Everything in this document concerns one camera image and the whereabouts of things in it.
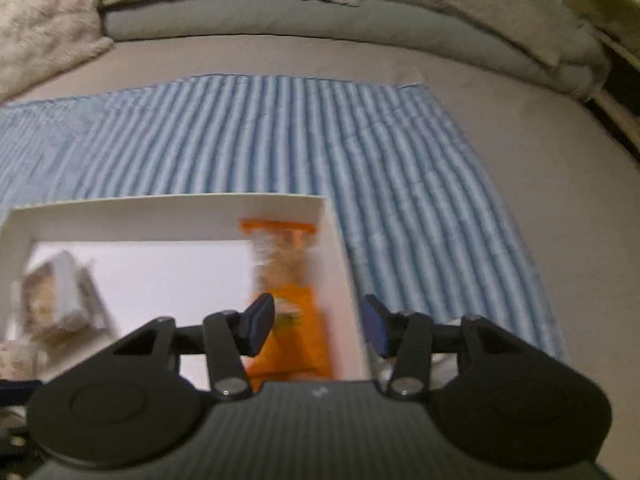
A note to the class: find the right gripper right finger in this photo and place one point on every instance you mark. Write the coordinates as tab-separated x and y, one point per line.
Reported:
381	328

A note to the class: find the clear wrapped round pastry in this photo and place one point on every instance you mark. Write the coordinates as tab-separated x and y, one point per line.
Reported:
59	300

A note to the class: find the blue white striped cloth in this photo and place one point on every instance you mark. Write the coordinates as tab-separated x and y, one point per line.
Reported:
423	225

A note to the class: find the white cardboard box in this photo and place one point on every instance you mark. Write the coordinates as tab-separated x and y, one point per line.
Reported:
183	256

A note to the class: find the fluffy cream pillow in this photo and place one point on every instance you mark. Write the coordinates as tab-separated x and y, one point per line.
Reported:
43	38

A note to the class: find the grey folded duvet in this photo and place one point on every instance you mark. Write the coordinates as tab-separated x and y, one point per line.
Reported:
582	70

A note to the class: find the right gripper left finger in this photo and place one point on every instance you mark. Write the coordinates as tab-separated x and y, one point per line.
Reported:
255	325

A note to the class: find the orange clear snack packet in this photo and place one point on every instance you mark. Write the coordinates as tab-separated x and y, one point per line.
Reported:
297	347

